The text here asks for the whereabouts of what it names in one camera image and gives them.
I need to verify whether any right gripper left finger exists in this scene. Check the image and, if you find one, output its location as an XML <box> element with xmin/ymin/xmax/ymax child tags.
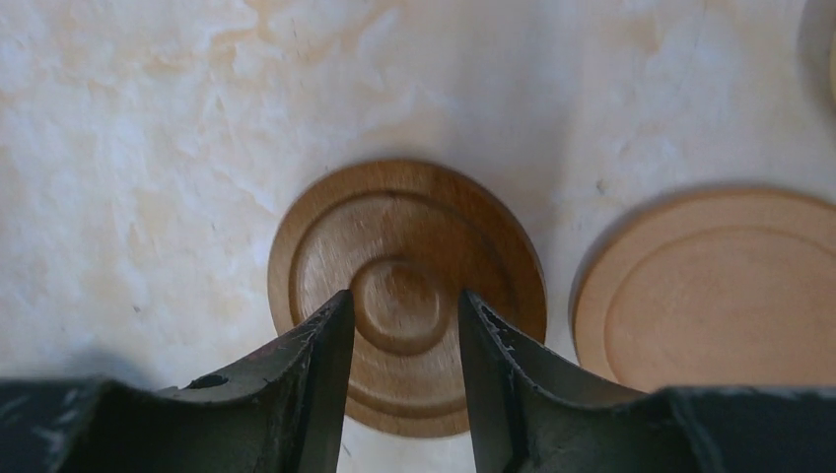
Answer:
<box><xmin>1</xmin><ymin>290</ymin><xmax>355</xmax><ymax>472</ymax></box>

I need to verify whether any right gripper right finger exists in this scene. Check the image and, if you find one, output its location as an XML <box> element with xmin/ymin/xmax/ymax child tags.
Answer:
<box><xmin>457</xmin><ymin>291</ymin><xmax>835</xmax><ymax>472</ymax></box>

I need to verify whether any light brown round coaster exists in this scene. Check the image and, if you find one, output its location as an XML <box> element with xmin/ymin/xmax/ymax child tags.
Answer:
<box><xmin>573</xmin><ymin>188</ymin><xmax>835</xmax><ymax>391</ymax></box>

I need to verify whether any dark brown round coaster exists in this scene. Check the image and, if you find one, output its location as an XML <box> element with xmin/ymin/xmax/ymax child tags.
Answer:
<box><xmin>267</xmin><ymin>159</ymin><xmax>547</xmax><ymax>439</ymax></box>

